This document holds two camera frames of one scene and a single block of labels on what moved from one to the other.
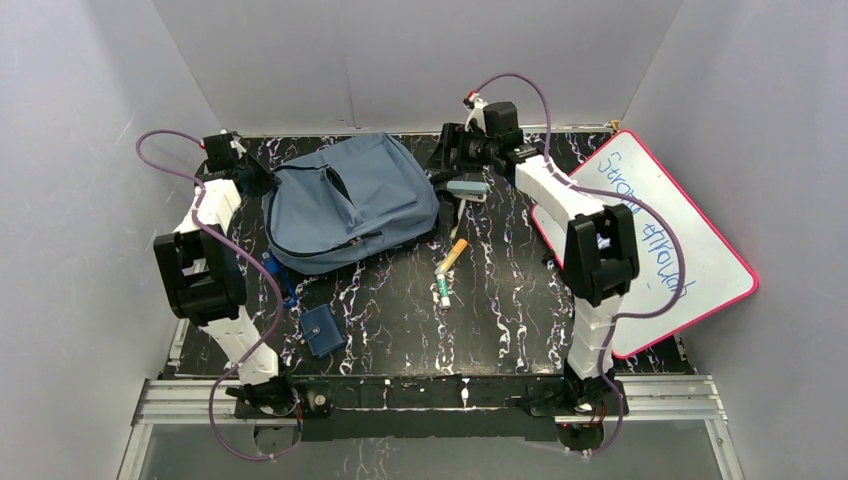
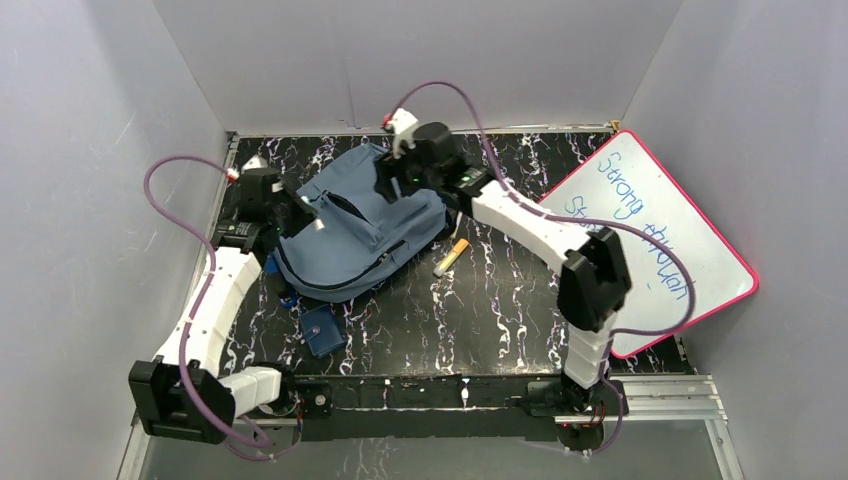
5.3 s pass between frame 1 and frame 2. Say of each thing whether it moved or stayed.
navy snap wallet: stayed
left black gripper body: moved
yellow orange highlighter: stayed
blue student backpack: moved
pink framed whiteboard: stayed
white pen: stayed
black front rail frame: stayed
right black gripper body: moved
